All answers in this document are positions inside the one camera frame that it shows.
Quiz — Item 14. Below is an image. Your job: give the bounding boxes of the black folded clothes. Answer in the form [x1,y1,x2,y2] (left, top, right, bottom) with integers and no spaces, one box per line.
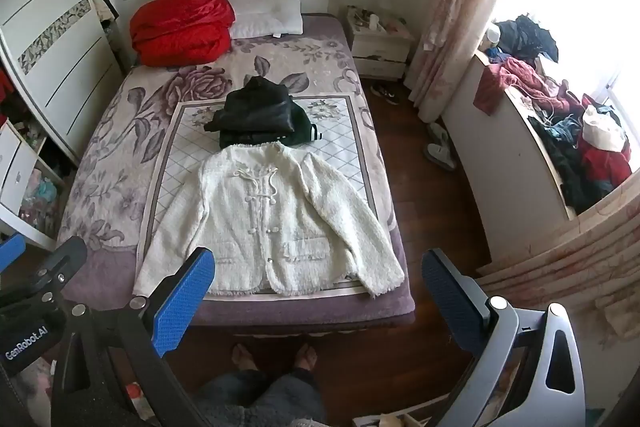
[203,76,322,148]

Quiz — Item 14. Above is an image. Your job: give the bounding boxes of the white nightstand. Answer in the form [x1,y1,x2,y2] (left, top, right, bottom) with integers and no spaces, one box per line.
[345,5,414,81]

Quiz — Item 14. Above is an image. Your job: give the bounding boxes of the white cabinet with clothes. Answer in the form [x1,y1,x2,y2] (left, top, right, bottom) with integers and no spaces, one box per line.
[441,48,640,258]

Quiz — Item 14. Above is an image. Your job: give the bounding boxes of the person's feet and legs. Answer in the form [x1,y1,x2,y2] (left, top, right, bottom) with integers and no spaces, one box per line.
[192,343,328,426]

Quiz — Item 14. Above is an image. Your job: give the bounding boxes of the white pillow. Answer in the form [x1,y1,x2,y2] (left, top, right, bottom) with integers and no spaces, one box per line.
[229,0,304,40]

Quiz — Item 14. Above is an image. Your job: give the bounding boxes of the white fuzzy tweed jacket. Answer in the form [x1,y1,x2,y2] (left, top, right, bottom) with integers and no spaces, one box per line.
[134,143,405,297]

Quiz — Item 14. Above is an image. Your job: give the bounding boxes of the red quilt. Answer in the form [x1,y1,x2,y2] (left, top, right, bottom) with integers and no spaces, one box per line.
[129,0,235,67]

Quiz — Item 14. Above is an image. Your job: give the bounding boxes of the white wardrobe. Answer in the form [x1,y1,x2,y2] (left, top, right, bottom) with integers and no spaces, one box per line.
[1,0,122,162]

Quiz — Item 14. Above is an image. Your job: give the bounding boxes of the white slippers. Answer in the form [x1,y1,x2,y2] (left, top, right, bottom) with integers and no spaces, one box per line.
[423,122,457,171]

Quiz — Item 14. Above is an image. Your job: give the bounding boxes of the pile of mixed clothes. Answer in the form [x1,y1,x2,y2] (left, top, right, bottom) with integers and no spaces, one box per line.
[473,15,632,213]

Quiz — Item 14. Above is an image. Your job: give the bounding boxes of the dark shoes by nightstand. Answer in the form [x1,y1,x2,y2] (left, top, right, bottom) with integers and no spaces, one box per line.
[370,83,399,105]

